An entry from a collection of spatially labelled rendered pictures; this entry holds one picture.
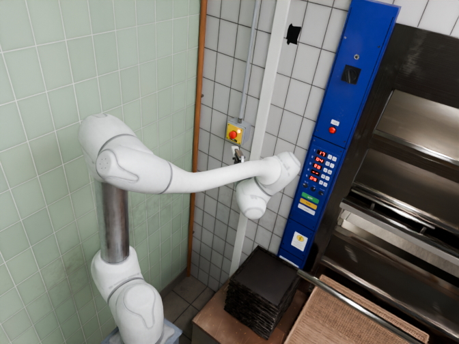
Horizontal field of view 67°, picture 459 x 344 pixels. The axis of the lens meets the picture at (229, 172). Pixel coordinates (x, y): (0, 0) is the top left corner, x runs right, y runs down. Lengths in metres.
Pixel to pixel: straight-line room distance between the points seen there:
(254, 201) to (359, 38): 0.69
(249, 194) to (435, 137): 0.70
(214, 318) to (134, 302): 0.84
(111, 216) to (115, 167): 0.33
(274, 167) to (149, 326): 0.69
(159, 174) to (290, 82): 0.84
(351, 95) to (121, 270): 1.08
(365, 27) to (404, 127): 0.39
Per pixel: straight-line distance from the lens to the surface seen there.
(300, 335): 2.06
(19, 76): 1.26
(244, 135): 1.72
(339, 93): 1.45
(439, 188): 1.56
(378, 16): 1.36
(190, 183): 1.03
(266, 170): 1.18
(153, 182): 0.91
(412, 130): 1.45
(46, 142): 1.39
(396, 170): 1.56
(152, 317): 1.29
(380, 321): 1.53
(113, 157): 0.87
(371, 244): 1.78
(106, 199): 1.13
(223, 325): 2.01
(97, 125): 1.02
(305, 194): 1.72
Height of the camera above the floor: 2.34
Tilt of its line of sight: 37 degrees down
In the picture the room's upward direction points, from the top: 8 degrees clockwise
